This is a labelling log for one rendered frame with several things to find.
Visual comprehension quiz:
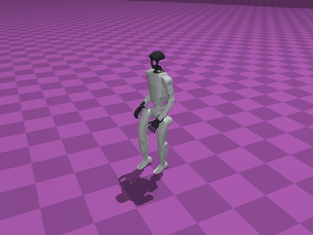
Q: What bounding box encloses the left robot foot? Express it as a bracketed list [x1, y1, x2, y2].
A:
[153, 162, 168, 174]

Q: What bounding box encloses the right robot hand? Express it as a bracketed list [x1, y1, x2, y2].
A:
[134, 101, 145, 119]

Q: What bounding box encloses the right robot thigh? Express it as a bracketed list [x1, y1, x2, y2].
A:
[138, 107, 152, 144]

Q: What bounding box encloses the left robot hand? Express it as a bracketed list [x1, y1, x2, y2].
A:
[148, 117, 164, 133]

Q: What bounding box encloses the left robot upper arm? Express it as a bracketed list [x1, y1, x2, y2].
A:
[161, 75, 175, 103]

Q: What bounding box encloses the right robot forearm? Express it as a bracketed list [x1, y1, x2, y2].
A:
[142, 91, 151, 107]

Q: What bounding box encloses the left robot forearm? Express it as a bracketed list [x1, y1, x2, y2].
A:
[157, 98, 175, 121]

